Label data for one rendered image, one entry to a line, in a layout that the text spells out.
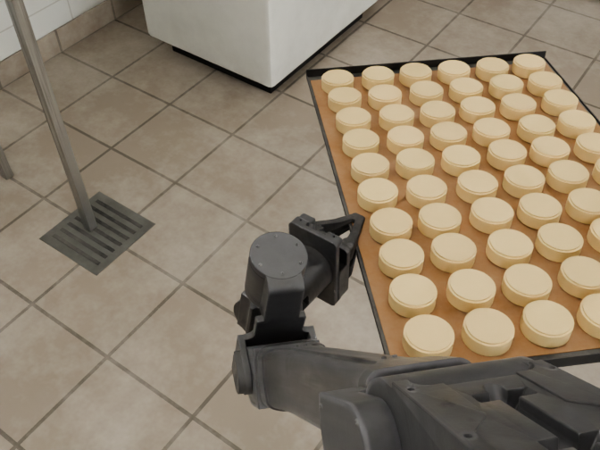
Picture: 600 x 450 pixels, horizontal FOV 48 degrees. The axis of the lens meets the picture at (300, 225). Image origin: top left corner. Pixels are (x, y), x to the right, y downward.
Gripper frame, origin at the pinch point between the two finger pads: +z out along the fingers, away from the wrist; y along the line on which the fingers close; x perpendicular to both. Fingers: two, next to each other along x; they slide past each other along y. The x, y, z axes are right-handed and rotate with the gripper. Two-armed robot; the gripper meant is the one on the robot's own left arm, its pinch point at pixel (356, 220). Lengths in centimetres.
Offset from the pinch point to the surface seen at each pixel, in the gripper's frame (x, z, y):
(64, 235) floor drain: -119, 24, 88
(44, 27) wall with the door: -198, 84, 66
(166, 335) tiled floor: -68, 17, 92
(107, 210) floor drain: -116, 39, 87
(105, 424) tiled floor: -62, -11, 94
